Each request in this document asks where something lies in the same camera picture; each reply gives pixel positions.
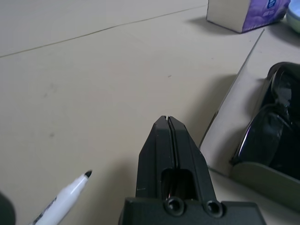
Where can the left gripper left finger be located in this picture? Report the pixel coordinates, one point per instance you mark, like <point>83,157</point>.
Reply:
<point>154,152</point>

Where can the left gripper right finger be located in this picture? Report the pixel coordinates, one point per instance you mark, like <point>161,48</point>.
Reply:
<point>187,152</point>

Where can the black sunglasses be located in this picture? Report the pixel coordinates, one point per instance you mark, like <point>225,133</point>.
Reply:
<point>264,140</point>

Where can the grey glasses case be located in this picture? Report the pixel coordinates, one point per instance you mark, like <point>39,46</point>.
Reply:
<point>246,93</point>

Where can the white marker with black cap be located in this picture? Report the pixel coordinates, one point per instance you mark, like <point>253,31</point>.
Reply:
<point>68,194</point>

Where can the blue plate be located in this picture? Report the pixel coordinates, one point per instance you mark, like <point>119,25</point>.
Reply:
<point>295,5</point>

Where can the purple tissue pack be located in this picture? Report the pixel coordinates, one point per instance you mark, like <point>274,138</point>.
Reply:
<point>257,14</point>

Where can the green plate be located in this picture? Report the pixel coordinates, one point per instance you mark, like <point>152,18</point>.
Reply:
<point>294,23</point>

